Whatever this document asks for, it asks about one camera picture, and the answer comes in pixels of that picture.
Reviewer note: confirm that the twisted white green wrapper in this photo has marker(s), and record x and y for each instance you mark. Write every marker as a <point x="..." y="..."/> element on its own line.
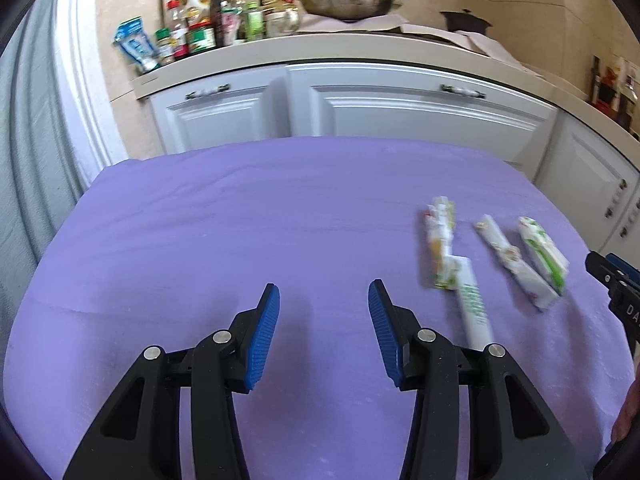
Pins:
<point x="440" y="240"/>

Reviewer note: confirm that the white silver wrapper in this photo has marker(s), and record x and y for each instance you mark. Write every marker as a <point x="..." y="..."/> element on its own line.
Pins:
<point x="505" y="255"/>

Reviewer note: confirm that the slim dark glass bottle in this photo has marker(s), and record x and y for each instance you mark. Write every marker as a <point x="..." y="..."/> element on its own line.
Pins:
<point x="596" y="80"/>

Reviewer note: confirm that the green white packet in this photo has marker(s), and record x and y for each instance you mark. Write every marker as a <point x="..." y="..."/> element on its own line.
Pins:
<point x="542" y="255"/>

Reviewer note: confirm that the white stove cover sheet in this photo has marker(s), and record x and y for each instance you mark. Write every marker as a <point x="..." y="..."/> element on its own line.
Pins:
<point x="480" y="44"/>

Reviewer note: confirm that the person's right hand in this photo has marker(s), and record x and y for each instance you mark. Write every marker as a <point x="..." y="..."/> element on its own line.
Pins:
<point x="627" y="415"/>

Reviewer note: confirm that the red black condiment container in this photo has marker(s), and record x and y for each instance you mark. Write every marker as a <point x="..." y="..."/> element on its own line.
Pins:
<point x="611" y="87"/>

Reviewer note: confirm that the group of condiment bottles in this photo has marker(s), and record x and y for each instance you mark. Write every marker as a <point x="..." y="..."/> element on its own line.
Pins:
<point x="200" y="37"/>

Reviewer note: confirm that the white door frame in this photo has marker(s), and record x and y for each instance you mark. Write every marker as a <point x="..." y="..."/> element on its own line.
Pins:
<point x="95" y="85"/>

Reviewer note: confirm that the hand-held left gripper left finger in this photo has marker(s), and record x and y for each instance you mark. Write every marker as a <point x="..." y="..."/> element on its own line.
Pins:
<point x="262" y="335"/>

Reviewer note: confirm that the black cooking pot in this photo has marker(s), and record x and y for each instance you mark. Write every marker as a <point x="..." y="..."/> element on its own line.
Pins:
<point x="465" y="21"/>

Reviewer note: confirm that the white kitchen cabinet unit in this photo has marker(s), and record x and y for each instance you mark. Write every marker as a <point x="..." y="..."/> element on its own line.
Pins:
<point x="400" y="110"/>

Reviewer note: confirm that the grey ribbed panel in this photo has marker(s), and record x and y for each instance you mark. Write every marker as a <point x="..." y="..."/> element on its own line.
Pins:
<point x="30" y="135"/>

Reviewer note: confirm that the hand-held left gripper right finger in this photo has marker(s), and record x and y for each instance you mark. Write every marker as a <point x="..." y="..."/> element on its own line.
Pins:
<point x="382" y="330"/>

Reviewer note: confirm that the blue white seasoning packet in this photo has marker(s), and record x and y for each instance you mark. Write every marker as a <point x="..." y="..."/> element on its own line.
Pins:
<point x="135" y="45"/>

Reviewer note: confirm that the purple tablecloth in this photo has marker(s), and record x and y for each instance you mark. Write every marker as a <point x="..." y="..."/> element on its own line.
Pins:
<point x="250" y="210"/>

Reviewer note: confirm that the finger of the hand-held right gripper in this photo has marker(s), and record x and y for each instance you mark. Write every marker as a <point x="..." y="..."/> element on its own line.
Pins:
<point x="600" y="267"/>

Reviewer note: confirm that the white printed packet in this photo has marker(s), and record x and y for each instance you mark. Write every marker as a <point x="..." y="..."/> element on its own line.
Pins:
<point x="472" y="305"/>

